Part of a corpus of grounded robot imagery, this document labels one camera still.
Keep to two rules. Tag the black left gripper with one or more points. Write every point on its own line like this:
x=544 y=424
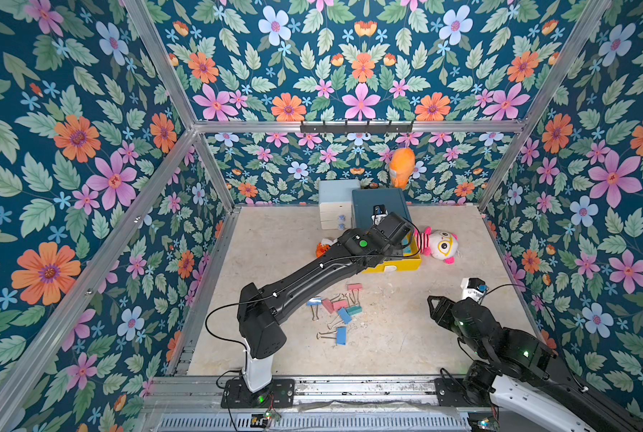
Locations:
x=395 y=246

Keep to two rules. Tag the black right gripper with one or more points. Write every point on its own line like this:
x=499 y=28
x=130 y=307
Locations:
x=443 y=310

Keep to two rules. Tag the yellow top drawer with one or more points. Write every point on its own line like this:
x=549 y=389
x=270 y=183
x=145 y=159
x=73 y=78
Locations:
x=411 y=260

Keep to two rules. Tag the teal binder clip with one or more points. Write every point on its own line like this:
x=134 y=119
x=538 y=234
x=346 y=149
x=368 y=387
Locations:
x=354 y=310

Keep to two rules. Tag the blue binder clip bottom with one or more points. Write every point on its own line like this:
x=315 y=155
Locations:
x=339 y=335

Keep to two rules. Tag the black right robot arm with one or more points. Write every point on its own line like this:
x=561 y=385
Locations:
x=518 y=372

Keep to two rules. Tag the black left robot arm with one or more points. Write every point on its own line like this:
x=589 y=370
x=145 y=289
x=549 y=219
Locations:
x=262 y=311

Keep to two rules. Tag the teal drawer cabinet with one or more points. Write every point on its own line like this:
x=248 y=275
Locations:
x=371 y=205

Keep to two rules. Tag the light blue small drawer unit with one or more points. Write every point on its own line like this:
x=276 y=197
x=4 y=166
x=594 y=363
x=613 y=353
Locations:
x=335 y=204

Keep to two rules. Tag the white pink striped plush toy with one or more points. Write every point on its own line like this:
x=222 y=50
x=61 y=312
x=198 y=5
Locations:
x=439 y=244

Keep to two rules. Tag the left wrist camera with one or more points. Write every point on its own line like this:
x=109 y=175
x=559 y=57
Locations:
x=379 y=212

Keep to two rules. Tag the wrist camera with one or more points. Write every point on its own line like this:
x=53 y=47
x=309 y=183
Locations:
x=473 y=288
x=379 y=212

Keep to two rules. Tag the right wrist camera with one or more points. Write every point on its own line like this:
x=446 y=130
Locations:
x=473 y=288

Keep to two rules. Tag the orange plush toy on wall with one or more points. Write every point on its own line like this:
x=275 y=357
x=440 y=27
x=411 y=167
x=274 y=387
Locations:
x=401 y=168

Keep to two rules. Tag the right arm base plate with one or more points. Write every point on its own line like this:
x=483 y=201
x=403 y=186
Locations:
x=453 y=392

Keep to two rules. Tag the black hook rail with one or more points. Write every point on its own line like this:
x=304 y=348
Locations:
x=347 y=127

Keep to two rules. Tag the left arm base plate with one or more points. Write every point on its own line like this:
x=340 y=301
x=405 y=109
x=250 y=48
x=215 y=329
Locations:
x=278 y=394

